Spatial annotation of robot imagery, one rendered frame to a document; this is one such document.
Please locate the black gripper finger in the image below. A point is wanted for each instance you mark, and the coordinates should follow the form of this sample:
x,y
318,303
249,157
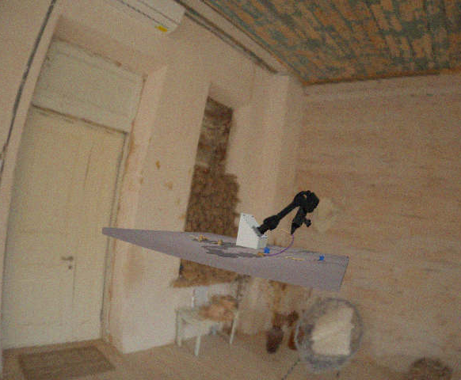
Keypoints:
x,y
293,227

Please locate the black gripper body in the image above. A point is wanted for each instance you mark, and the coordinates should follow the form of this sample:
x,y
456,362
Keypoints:
x,y
299,216

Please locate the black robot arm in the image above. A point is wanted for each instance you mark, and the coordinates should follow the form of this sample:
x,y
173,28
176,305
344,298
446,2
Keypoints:
x,y
306,204

